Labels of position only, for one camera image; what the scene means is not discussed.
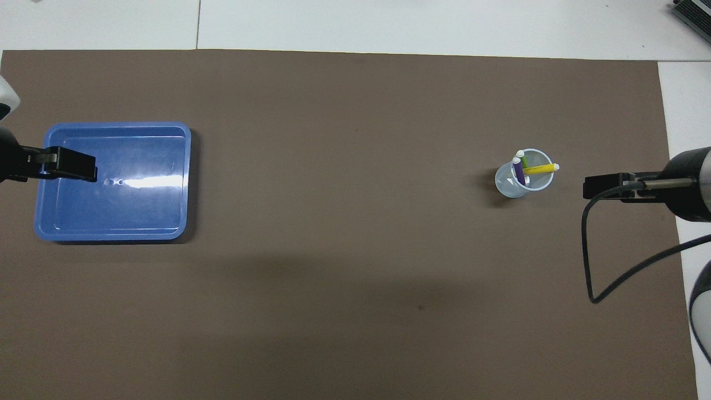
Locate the grey ribbed device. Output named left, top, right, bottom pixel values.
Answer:
left=669, top=0, right=711, bottom=44

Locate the brown table mat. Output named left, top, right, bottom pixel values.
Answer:
left=0, top=49, right=699, bottom=400

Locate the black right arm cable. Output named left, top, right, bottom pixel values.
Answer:
left=581, top=175, right=711, bottom=304

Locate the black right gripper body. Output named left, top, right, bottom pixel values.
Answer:
left=664, top=147, right=711, bottom=223

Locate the translucent plastic cup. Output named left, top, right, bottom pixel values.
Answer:
left=494, top=148, right=555, bottom=199

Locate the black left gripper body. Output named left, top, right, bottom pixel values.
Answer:
left=0, top=127, right=28, bottom=184

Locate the blue plastic tray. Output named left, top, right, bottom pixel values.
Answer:
left=34, top=122, right=192, bottom=243

